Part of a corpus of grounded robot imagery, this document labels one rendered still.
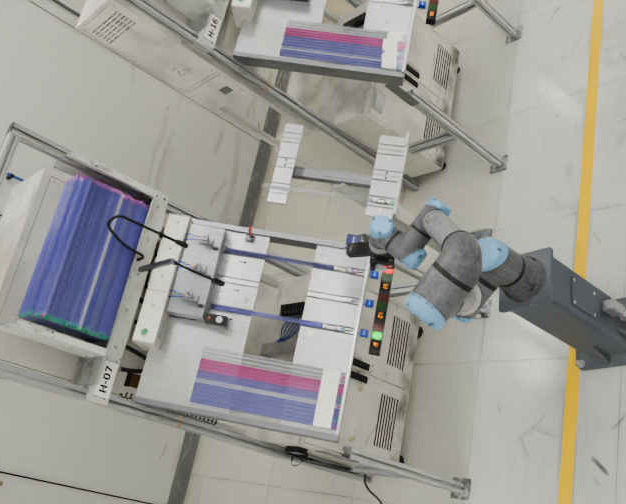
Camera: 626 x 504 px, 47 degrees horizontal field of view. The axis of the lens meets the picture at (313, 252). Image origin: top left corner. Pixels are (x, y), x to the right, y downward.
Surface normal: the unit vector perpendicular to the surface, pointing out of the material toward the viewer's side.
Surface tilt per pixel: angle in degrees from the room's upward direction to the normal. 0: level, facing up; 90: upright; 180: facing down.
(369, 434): 90
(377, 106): 90
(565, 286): 90
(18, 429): 90
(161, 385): 45
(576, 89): 0
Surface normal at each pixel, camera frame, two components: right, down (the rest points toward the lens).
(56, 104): 0.66, -0.15
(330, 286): -0.05, -0.37
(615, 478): -0.72, -0.38
